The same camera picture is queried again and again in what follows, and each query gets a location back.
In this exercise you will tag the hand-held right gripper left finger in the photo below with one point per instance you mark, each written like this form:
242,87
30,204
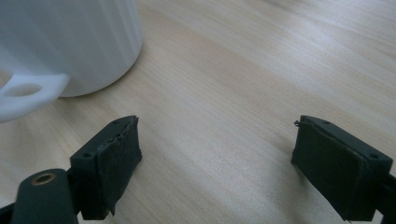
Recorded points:
106,168

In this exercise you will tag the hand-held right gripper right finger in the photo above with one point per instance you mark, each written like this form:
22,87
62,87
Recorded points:
339,168

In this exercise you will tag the white ribbed mug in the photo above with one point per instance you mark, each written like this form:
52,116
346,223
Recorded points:
65,43

